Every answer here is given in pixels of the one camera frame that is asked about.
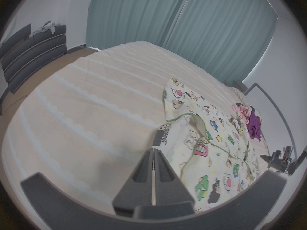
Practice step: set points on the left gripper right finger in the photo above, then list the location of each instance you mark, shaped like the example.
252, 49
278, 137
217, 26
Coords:
168, 183

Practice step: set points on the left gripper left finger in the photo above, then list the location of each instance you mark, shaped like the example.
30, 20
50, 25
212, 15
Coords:
139, 183

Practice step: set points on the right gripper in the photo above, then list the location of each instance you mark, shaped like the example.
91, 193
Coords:
275, 160

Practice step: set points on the white printed pyjama top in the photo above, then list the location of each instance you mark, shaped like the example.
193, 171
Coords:
203, 128

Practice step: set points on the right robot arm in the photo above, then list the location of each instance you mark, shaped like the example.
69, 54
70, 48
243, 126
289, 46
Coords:
297, 160

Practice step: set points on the bed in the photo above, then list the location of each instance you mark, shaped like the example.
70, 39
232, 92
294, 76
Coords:
96, 104

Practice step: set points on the purple satin garment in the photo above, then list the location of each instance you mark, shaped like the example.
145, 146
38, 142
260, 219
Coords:
254, 126

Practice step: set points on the pink garment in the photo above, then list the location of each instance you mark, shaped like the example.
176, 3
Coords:
242, 112

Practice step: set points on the grey bedside table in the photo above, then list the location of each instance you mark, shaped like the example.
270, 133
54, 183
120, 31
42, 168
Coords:
237, 85

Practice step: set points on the blue-green curtain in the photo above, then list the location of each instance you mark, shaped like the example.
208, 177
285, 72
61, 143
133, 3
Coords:
227, 32
134, 13

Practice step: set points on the black chest of drawers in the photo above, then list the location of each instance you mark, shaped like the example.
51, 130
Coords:
31, 56

